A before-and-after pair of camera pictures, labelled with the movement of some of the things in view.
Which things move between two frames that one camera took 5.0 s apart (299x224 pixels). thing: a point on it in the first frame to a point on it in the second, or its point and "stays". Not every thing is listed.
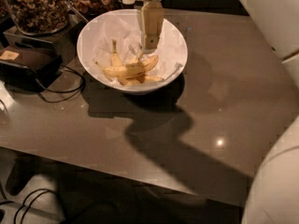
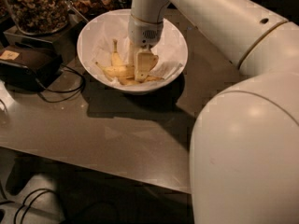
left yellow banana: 115,60 stays
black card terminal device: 28,68 stays
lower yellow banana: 141,79 stays
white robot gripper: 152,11 to 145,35
